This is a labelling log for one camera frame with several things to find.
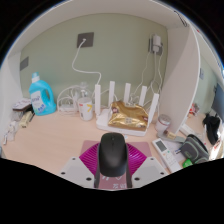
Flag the grey zip pouch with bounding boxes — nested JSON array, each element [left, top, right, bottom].
[[179, 133, 210, 165]]

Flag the black cloth bag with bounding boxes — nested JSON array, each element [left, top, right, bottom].
[[202, 113, 222, 146]]

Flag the yellow box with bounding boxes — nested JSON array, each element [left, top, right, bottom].
[[19, 110, 34, 129]]

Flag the clear plastic bags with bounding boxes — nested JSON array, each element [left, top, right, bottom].
[[3, 120, 20, 145]]

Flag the black computer mouse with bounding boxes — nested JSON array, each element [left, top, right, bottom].
[[97, 132, 129, 178]]

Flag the blue detergent bottle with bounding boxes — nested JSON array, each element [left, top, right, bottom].
[[28, 71, 57, 117]]

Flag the white wall charger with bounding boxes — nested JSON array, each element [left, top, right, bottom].
[[150, 33, 164, 54]]

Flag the white charger cables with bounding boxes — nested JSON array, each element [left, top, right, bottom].
[[138, 51, 164, 98]]

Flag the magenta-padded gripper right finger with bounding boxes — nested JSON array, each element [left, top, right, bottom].
[[124, 142, 169, 189]]

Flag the white shelf unit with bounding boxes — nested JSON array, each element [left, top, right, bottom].
[[6, 0, 224, 134]]

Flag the white remote control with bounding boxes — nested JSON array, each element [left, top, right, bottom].
[[151, 137, 183, 174]]

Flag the small red toy figure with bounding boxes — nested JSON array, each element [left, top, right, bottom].
[[189, 103, 200, 118]]

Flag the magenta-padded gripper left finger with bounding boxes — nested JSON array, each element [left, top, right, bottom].
[[59, 142, 103, 189]]

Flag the gold foil bag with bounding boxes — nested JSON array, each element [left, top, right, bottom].
[[107, 100, 150, 132]]

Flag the small lidded jar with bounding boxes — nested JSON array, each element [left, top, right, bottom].
[[155, 113, 172, 134]]

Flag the white router with antennas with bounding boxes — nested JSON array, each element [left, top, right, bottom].
[[94, 80, 160, 137]]

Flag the pink mouse pad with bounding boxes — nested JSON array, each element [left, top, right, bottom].
[[79, 139, 153, 191]]

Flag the green tube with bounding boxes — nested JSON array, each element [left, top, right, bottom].
[[182, 158, 194, 168]]

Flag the black monitor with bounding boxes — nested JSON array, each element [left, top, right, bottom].
[[210, 83, 224, 121]]

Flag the grey wall plate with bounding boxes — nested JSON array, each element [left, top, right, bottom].
[[19, 56, 30, 72]]

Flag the grey wall socket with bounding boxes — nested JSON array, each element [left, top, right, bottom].
[[76, 31, 95, 49]]

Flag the stack of flat packets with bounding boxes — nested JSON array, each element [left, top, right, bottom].
[[12, 97, 33, 113]]

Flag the white wall socket cable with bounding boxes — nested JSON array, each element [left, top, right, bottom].
[[71, 38, 102, 88]]

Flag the clear bottle with red label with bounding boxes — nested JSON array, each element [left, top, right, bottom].
[[77, 82, 94, 122]]

